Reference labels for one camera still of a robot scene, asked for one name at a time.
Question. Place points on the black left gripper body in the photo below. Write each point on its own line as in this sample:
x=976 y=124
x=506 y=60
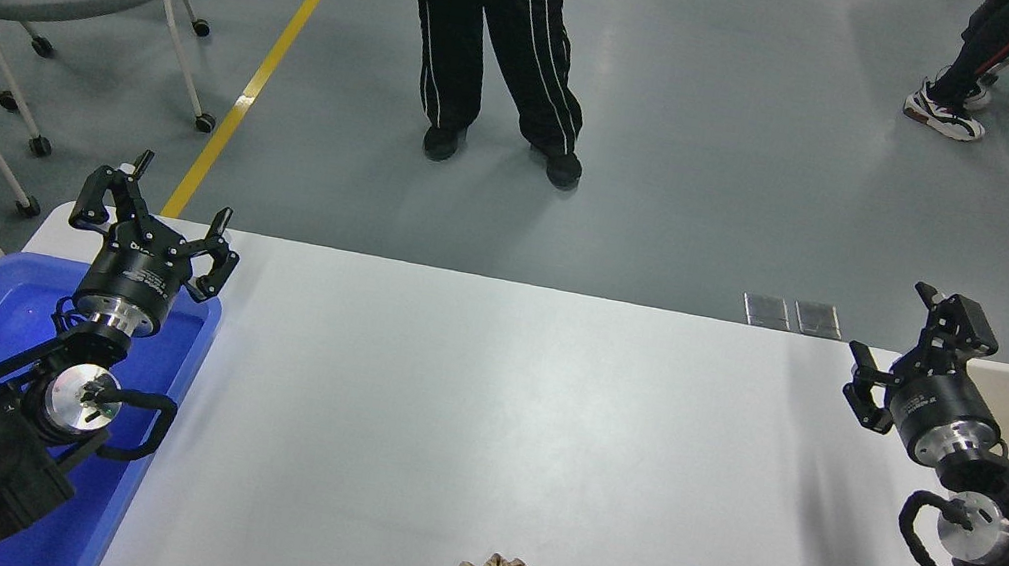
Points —
x=133 y=275

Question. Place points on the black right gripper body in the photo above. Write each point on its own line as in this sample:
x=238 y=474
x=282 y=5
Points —
x=941 y=403

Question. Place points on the metal floor plate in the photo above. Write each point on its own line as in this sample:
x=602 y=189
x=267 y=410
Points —
x=818 y=320
x=767 y=312

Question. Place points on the blue plastic tray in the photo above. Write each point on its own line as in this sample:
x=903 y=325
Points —
x=5 y=305

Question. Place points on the person with white shoes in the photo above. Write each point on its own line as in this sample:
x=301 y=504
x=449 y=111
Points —
x=976 y=54

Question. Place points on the standing person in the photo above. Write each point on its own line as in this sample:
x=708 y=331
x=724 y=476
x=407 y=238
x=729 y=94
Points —
x=486 y=17

